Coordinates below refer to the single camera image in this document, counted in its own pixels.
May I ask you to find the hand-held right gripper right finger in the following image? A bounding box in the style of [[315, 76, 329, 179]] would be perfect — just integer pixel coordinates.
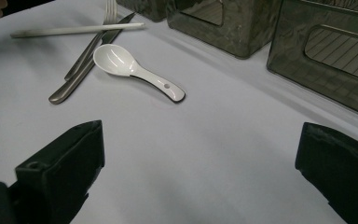
[[295, 121, 358, 224]]

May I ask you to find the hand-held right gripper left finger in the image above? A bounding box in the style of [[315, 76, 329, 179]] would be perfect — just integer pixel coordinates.
[[14, 119, 106, 224]]

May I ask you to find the silver metal knife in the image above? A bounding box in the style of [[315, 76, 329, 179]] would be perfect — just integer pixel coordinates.
[[48, 12, 137, 105]]

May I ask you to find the wire mesh basket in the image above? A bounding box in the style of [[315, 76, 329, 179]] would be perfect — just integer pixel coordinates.
[[116, 0, 176, 23], [166, 0, 283, 60], [266, 0, 358, 120]]

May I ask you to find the silver metal fork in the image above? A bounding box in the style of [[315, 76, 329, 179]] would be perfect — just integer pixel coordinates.
[[63, 0, 119, 82]]

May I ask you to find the white ceramic spoon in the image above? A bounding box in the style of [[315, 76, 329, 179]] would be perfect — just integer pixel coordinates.
[[92, 43, 186, 104]]

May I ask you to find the white chopstick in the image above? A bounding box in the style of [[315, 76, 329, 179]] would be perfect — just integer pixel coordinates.
[[10, 22, 146, 39]]

